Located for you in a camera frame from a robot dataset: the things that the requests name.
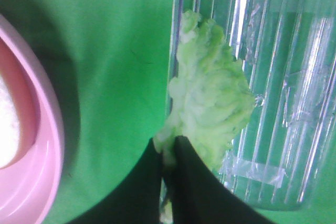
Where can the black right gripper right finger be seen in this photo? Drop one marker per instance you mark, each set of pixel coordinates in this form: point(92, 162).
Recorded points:
point(198, 196)

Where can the green lettuce leaf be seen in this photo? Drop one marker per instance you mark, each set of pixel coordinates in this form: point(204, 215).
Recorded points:
point(211, 98)

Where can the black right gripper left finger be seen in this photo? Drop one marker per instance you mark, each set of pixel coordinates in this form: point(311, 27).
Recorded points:
point(136, 198)

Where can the bread slice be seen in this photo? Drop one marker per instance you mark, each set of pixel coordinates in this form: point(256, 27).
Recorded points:
point(10, 126)

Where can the right clear plastic tray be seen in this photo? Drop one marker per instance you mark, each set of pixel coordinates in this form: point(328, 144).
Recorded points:
point(288, 50)

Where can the pink round plate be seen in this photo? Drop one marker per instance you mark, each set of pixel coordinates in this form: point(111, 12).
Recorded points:
point(29, 184)

